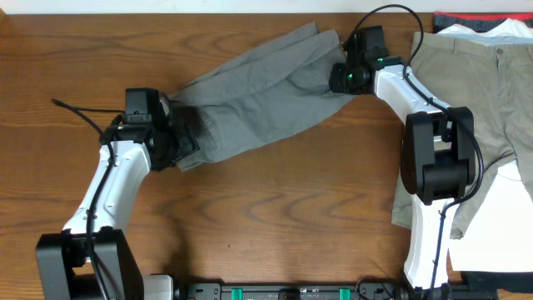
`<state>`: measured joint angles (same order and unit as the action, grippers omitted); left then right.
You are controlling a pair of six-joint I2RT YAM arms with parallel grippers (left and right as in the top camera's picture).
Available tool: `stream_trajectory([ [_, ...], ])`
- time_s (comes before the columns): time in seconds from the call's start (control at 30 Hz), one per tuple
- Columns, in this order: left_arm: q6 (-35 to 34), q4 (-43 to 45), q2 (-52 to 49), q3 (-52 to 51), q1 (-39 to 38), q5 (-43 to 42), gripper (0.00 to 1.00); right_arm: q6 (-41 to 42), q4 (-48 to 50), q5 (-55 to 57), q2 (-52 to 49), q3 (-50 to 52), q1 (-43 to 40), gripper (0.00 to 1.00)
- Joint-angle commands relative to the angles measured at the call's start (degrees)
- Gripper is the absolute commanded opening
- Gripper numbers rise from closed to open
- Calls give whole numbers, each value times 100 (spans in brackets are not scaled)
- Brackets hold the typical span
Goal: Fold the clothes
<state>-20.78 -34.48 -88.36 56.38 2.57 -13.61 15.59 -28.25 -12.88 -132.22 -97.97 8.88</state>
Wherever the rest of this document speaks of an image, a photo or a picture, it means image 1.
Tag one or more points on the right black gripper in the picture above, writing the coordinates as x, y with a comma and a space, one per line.
336, 81

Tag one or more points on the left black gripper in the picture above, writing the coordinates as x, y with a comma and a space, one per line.
188, 142

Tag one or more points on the grey shorts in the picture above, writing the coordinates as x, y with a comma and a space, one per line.
272, 92

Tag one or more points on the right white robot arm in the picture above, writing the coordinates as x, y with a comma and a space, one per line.
440, 158

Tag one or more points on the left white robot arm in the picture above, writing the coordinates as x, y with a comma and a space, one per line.
90, 258

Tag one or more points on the dark red-striped garment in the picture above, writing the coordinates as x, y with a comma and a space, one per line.
480, 23

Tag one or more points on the khaki shorts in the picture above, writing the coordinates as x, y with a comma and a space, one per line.
494, 80

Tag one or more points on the light blue garment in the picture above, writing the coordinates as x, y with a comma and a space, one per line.
499, 40

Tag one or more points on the white garment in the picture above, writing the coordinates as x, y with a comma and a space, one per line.
499, 237

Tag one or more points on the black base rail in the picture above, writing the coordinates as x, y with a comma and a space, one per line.
363, 290

